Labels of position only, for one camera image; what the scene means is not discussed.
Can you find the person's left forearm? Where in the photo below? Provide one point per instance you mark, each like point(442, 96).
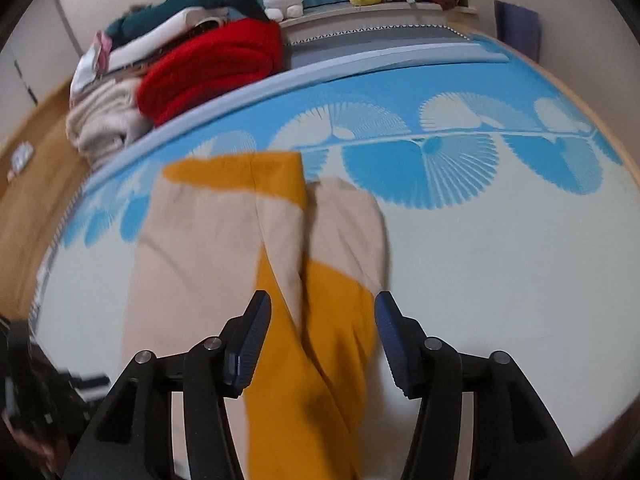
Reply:
point(35, 457)

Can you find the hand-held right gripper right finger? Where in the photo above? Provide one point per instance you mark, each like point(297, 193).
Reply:
point(395, 345)

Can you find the beige blanket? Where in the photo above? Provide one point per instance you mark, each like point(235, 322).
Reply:
point(100, 120)

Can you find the blue and white bed mat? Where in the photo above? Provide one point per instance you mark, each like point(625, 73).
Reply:
point(500, 270)

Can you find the light blue mattress pad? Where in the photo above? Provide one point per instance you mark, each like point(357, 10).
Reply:
point(350, 67)

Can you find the bed headboard shelf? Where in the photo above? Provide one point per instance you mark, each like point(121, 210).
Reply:
point(375, 12)

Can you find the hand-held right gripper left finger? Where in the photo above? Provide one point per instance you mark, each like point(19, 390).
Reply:
point(247, 355)

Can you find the white power strip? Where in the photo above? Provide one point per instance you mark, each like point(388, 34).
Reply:
point(21, 160)

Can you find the teal shark plush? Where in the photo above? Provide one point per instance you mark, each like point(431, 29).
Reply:
point(210, 0)

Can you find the beige and yellow sweatshirt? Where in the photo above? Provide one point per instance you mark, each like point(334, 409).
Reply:
point(200, 260)

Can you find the purple fabric panel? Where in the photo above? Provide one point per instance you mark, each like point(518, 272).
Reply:
point(517, 30)

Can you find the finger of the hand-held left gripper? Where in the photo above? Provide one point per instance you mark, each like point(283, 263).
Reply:
point(90, 385)

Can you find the white pillow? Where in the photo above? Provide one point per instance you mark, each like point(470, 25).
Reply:
point(150, 40)

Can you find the pink and white cloth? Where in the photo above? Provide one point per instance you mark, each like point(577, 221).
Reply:
point(92, 60)

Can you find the red blanket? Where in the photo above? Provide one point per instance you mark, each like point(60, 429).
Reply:
point(210, 70)

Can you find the grey striped mattress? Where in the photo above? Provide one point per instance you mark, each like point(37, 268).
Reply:
point(375, 42)

